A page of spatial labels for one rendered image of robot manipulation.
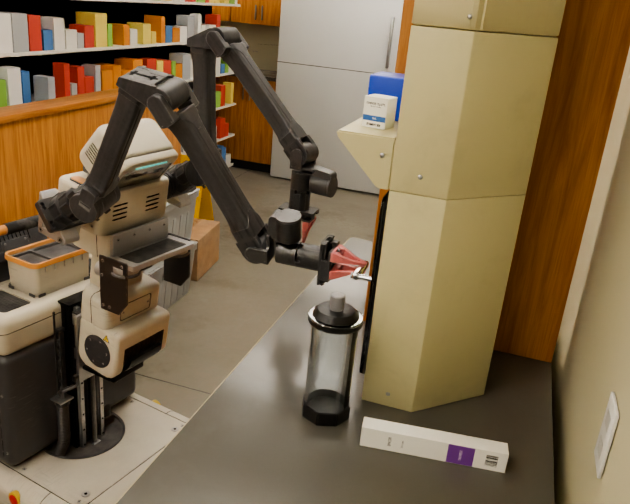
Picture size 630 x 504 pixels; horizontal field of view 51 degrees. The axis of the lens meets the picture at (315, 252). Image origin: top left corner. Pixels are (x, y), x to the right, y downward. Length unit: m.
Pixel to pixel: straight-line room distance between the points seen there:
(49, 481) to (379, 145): 1.53
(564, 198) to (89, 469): 1.64
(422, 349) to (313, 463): 0.32
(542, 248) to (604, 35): 0.49
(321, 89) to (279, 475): 5.41
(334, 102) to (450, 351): 5.11
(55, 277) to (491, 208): 1.39
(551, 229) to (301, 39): 5.02
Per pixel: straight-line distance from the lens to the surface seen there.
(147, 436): 2.44
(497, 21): 1.25
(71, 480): 2.30
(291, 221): 1.42
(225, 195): 1.45
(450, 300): 1.36
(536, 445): 1.46
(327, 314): 1.27
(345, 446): 1.33
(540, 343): 1.76
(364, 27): 6.28
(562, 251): 1.67
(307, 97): 6.47
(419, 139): 1.24
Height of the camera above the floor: 1.74
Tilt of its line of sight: 21 degrees down
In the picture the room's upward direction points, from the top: 5 degrees clockwise
